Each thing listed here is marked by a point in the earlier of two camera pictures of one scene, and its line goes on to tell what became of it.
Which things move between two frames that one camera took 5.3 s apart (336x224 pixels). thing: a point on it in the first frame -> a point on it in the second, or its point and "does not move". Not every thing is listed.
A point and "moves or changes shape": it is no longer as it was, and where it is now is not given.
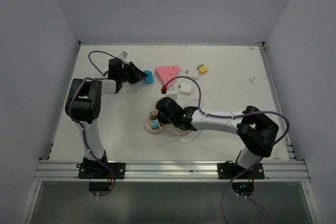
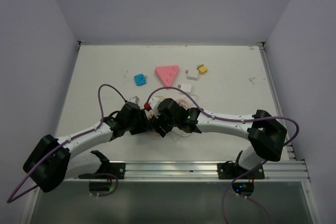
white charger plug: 185,89 does not move
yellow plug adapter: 201,68 does not move
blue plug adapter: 149,77 moves or changes shape
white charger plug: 192,73 does not move
